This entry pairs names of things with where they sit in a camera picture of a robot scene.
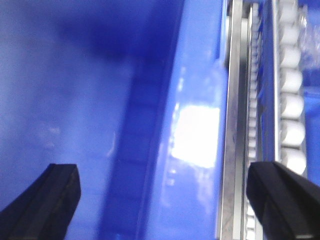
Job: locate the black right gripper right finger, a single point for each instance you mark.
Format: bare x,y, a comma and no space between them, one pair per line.
286,204

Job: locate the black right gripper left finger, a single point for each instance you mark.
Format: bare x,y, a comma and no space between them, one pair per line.
45,209

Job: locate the large blue plastic bin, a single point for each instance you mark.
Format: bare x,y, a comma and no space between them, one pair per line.
133,92

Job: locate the middle white roller track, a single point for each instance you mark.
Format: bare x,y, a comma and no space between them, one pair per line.
252,229

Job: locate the white roller track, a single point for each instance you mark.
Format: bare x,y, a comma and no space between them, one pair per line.
289,114
252,229

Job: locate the left white roller track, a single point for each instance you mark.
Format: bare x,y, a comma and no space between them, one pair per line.
289,114

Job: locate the clear plastic bag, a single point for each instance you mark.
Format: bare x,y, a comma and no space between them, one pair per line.
309,19

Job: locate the steel rack divider rail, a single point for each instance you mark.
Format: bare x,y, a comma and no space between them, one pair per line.
231,203

